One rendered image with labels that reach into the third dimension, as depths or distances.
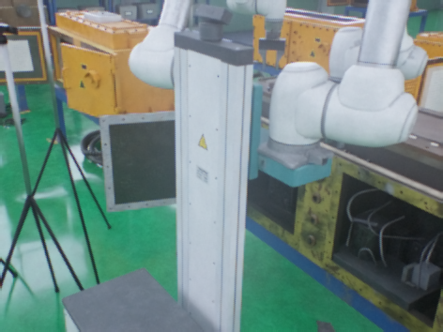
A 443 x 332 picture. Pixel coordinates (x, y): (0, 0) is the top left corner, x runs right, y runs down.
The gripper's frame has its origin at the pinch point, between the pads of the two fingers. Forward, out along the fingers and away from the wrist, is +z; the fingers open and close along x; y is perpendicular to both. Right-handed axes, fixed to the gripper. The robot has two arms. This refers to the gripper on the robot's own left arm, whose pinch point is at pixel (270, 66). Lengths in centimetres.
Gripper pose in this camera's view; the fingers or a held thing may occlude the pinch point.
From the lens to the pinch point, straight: 256.3
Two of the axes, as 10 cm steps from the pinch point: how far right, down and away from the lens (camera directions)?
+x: -9.8, -1.0, 1.7
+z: -0.2, 9.1, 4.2
